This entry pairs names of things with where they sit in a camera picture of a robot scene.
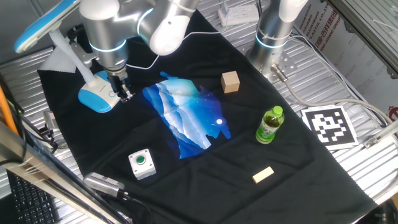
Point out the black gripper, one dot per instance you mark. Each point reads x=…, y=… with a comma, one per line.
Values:
x=117, y=77

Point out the blue white handheld appliance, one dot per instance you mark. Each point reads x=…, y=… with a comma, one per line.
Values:
x=96, y=96

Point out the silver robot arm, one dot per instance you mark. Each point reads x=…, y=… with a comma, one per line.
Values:
x=105, y=28

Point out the white box with green button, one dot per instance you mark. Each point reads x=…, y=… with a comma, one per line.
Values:
x=142, y=165

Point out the small white cloth piece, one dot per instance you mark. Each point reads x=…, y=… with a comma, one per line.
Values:
x=59, y=62

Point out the grey metal clamp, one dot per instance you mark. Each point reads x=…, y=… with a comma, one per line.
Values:
x=51, y=119

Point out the wooden cube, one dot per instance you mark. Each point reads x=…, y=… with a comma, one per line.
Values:
x=230, y=82

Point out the black cloth with blue print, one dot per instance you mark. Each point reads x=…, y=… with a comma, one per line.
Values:
x=217, y=193

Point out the white power strip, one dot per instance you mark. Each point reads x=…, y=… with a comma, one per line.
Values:
x=239, y=14

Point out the black keyboard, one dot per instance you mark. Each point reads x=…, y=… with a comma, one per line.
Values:
x=31, y=202

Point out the green tea bottle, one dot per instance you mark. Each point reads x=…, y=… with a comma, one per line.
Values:
x=269, y=126

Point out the flat wooden block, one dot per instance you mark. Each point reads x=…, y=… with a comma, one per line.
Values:
x=263, y=175

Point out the black and white marker board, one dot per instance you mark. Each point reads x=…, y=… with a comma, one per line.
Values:
x=329, y=127

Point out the cardboard sheet with red print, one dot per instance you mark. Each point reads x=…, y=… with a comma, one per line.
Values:
x=351, y=53

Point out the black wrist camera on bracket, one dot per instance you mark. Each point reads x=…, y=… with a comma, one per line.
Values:
x=81, y=54

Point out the silver camera device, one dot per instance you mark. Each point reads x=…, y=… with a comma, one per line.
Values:
x=102, y=183

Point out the aluminium frame profile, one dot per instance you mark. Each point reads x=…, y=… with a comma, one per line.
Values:
x=367, y=28
x=37, y=168

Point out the small aluminium bracket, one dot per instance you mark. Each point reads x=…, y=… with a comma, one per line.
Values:
x=381, y=133

